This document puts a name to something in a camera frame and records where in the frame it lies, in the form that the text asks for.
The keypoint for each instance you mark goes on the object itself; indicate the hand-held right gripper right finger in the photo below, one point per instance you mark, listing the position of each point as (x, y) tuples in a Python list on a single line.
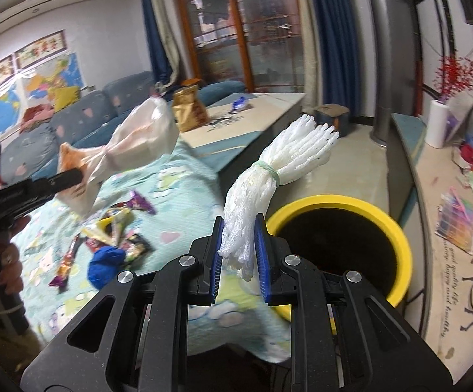
[(263, 261)]

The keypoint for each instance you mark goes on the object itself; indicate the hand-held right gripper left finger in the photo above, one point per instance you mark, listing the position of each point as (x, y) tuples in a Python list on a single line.
[(216, 261)]

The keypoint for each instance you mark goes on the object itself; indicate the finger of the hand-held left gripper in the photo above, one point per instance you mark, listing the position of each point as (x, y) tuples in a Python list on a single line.
[(67, 179)]

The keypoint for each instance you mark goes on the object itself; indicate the clear plastic bag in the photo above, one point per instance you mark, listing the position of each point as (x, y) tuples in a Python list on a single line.
[(146, 130)]

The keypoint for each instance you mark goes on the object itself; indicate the white foam fruit net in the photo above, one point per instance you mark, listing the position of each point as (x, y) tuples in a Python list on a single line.
[(301, 147)]

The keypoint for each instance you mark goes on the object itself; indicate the yellow trash bin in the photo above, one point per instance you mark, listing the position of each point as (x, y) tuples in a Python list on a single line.
[(399, 253)]

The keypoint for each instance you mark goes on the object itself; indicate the person's left hand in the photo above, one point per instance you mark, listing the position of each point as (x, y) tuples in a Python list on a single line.
[(10, 269)]

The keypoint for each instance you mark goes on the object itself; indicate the yellow snack wrapper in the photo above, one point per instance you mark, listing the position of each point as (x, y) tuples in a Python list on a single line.
[(110, 224)]

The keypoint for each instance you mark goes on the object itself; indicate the blue-grey sofa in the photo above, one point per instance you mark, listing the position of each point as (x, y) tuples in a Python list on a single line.
[(85, 114)]

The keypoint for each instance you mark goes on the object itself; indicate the pink clothes pile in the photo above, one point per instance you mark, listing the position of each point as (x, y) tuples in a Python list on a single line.
[(36, 118)]

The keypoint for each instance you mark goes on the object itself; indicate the purple candy wrapper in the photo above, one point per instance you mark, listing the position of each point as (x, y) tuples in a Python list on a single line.
[(140, 203)]

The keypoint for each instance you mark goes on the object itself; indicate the cartoon printed blanket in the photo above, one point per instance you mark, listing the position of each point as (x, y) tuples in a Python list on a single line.
[(171, 196)]

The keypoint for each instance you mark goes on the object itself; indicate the dark snack packet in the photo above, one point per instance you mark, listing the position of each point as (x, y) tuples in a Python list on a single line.
[(136, 249)]

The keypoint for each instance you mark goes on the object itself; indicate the yellow pillow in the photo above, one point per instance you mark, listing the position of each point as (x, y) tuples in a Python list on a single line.
[(67, 98)]

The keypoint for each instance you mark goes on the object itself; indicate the long striped wrapper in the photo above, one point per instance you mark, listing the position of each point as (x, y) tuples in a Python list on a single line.
[(65, 265)]

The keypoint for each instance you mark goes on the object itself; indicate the crumpled blue bag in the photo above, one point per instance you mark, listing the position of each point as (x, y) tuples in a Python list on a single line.
[(105, 267)]

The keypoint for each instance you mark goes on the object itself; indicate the country map poster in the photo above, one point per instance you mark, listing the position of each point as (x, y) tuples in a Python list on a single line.
[(56, 73)]

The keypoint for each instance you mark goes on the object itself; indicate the gold snack bag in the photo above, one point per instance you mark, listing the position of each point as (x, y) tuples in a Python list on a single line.
[(189, 110)]

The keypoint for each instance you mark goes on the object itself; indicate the grey coffee table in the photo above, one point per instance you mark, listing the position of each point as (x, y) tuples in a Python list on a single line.
[(261, 114)]

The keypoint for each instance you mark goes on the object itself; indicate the blue storage stool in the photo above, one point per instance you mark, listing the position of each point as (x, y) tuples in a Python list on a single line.
[(334, 120)]

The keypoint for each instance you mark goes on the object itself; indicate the blue foil wrapper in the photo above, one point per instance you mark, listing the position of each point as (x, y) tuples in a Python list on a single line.
[(238, 104)]

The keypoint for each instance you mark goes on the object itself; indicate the blue curtain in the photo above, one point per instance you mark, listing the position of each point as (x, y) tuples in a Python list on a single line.
[(334, 32), (151, 32)]

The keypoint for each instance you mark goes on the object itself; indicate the beige curtain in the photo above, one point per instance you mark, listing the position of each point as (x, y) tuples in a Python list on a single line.
[(167, 24), (307, 49)]

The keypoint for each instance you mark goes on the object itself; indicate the pale television cabinet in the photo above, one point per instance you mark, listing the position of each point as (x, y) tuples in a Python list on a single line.
[(436, 179)]

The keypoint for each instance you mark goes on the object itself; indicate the colourful pencil box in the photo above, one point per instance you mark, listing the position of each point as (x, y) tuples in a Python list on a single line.
[(458, 220)]

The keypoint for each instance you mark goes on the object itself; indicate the white paper towel roll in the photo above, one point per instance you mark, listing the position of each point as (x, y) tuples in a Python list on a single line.
[(436, 124)]

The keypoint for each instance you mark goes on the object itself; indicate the wooden glass door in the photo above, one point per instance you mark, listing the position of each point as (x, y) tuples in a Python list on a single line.
[(236, 28)]

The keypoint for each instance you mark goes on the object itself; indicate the grey standing air conditioner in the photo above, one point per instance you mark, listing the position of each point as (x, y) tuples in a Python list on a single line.
[(379, 57)]

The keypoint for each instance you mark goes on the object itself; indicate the red berry branches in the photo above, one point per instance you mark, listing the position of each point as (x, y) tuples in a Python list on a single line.
[(458, 73)]

